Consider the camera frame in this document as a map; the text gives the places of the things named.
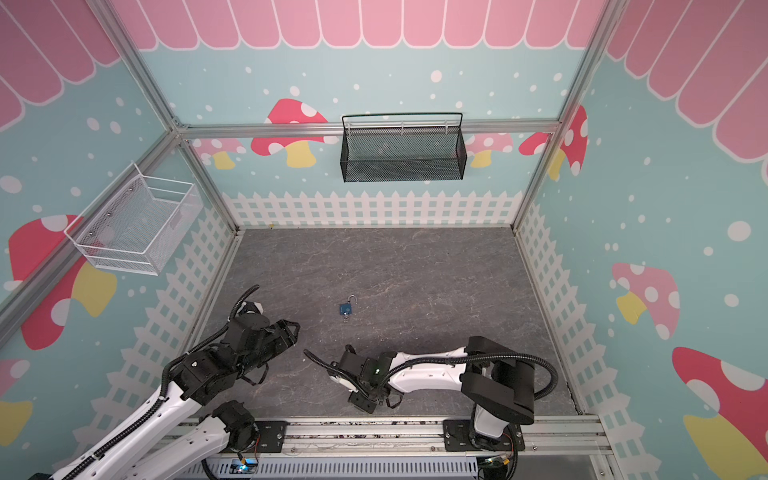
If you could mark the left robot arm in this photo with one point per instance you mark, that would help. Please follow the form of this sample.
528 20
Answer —
188 383

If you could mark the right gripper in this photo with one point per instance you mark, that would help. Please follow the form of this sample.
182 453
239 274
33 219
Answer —
346 369

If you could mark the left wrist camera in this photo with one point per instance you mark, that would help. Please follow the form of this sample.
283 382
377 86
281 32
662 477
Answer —
250 308

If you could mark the white wire mesh basket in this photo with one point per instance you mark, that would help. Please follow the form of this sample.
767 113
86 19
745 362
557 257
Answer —
136 227

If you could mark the blue padlock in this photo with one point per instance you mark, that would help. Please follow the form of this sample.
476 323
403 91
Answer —
346 308

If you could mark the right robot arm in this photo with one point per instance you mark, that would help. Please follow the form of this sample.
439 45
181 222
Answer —
502 384

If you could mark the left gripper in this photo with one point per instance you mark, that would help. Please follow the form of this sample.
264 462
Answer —
282 334

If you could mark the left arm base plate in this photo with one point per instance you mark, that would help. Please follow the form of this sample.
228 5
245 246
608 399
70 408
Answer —
264 437

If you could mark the aluminium front rail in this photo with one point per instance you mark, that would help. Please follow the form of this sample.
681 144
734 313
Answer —
422 436

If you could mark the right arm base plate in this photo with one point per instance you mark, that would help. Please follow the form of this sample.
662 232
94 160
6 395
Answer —
459 436

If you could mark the black wire mesh basket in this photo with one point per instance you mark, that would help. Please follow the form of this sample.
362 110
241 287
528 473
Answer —
403 147

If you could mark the white vented cable duct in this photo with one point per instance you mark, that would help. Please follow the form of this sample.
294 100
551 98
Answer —
347 468

